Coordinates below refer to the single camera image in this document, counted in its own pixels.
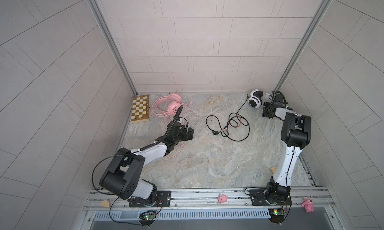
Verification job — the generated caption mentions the pink headphones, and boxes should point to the pink headphones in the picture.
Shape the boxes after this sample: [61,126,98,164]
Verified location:
[152,93,184,117]

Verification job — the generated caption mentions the pink pig toy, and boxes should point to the pink pig toy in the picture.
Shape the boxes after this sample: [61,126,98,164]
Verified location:
[301,197,315,213]
[218,194,228,203]

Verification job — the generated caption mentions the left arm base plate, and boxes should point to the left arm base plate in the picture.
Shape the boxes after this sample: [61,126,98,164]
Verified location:
[128,190,171,208]

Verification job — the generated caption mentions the circuit board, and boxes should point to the circuit board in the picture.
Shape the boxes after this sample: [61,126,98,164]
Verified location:
[268,209,286,224]
[139,211,157,221]

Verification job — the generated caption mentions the pink pig toy centre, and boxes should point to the pink pig toy centre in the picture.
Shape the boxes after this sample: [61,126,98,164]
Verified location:
[218,194,228,203]

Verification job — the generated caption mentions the black headphone cable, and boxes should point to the black headphone cable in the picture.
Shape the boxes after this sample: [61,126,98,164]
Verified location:
[205,95,251,142]

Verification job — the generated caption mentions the wooden folded chess board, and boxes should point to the wooden folded chess board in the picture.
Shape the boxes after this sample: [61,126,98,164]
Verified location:
[131,95,150,123]

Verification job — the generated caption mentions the wooden block right front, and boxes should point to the wooden block right front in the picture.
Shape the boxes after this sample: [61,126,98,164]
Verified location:
[270,167,277,174]

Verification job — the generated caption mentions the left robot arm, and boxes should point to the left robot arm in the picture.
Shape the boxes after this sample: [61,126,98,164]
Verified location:
[99,106,194,206]

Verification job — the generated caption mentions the left circuit board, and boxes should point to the left circuit board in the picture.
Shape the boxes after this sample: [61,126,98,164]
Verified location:
[139,211,157,221]

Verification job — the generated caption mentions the white black headphones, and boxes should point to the white black headphones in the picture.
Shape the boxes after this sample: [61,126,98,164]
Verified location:
[248,89,271,109]

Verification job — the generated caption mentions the pink pig toy right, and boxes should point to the pink pig toy right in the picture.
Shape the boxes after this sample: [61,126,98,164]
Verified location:
[301,197,315,213]

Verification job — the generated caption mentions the right circuit board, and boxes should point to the right circuit board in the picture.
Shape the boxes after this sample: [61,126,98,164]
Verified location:
[268,209,286,224]

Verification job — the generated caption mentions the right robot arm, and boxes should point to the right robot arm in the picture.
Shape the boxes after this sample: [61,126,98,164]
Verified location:
[263,91,312,205]

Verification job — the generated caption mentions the aluminium rail frame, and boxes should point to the aluminium rail frame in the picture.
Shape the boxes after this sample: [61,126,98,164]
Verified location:
[84,187,338,222]

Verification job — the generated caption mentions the round wooden piece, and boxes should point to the round wooden piece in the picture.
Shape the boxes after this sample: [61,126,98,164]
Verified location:
[100,200,111,208]

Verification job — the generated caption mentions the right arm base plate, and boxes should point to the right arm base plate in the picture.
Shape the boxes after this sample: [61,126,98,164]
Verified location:
[249,189,292,206]

